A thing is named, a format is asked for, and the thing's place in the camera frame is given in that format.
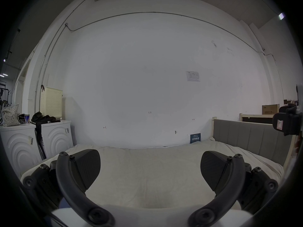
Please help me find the white washing machine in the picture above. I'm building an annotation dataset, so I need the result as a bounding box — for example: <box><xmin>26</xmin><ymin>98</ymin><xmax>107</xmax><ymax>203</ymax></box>
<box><xmin>32</xmin><ymin>87</ymin><xmax>74</xmax><ymax>160</ymax></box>
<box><xmin>0</xmin><ymin>103</ymin><xmax>46</xmax><ymax>181</ymax></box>

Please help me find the brown carton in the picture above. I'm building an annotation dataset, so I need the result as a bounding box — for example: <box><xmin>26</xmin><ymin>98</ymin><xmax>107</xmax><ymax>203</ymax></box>
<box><xmin>262</xmin><ymin>104</ymin><xmax>280</xmax><ymax>115</ymax></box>

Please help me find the bed with beige sheet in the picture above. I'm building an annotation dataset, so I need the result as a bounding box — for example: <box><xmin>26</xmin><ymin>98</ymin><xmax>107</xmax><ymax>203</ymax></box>
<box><xmin>20</xmin><ymin>136</ymin><xmax>284</xmax><ymax>212</ymax></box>

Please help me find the white wooden frame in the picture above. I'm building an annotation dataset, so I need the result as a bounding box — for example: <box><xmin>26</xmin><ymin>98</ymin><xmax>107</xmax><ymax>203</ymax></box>
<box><xmin>240</xmin><ymin>113</ymin><xmax>276</xmax><ymax>125</ymax></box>

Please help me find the grey padded headboard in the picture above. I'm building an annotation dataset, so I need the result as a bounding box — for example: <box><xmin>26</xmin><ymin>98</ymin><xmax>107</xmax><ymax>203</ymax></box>
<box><xmin>211</xmin><ymin>117</ymin><xmax>297</xmax><ymax>167</ymax></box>

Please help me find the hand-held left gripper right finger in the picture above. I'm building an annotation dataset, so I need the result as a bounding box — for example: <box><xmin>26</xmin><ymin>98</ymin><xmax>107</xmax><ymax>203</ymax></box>
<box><xmin>187</xmin><ymin>151</ymin><xmax>278</xmax><ymax>227</ymax></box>

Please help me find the person's right hand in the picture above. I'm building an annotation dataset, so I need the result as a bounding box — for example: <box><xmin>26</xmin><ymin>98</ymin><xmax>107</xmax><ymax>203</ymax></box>
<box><xmin>294</xmin><ymin>131</ymin><xmax>303</xmax><ymax>157</ymax></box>

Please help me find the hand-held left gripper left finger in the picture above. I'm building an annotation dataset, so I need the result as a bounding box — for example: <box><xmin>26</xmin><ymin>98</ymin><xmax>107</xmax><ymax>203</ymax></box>
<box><xmin>22</xmin><ymin>149</ymin><xmax>116</xmax><ymax>227</ymax></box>

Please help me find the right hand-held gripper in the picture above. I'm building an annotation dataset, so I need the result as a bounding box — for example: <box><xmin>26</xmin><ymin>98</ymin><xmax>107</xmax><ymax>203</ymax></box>
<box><xmin>272</xmin><ymin>84</ymin><xmax>303</xmax><ymax>137</ymax></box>

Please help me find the white paper notice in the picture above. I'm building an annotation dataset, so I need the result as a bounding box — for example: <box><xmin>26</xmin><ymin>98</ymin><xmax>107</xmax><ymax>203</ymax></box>
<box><xmin>186</xmin><ymin>71</ymin><xmax>202</xmax><ymax>82</ymax></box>

